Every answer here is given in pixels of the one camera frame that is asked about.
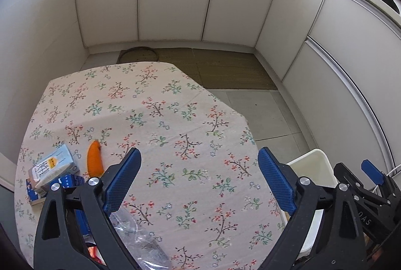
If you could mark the round woven mat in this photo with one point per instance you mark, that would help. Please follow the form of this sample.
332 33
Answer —
138 54

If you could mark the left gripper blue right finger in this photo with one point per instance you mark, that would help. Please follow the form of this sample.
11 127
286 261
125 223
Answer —
280 178

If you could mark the floral tablecloth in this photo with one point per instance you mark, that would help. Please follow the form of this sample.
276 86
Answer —
199 193

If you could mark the white kitchen cabinets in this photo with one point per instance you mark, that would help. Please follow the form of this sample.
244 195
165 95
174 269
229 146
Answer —
335 62

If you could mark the clear plastic water bottle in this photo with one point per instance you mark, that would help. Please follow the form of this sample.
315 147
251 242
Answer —
140 243

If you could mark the orange peel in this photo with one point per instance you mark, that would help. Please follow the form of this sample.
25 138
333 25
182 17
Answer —
94 160

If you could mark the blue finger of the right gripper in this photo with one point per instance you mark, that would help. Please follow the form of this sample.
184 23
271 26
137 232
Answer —
373 172

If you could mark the light blue small box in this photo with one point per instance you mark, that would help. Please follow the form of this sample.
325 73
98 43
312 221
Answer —
57 164

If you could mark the white plastic trash bin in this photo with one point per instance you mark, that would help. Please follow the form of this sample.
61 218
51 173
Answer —
315 194

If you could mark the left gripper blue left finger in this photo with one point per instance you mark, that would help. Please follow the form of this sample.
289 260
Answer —
118 179

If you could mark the red snack wrapper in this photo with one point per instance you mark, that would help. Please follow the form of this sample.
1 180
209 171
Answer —
94 253

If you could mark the brown floor mat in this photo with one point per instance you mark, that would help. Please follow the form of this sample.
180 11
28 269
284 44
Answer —
217 69

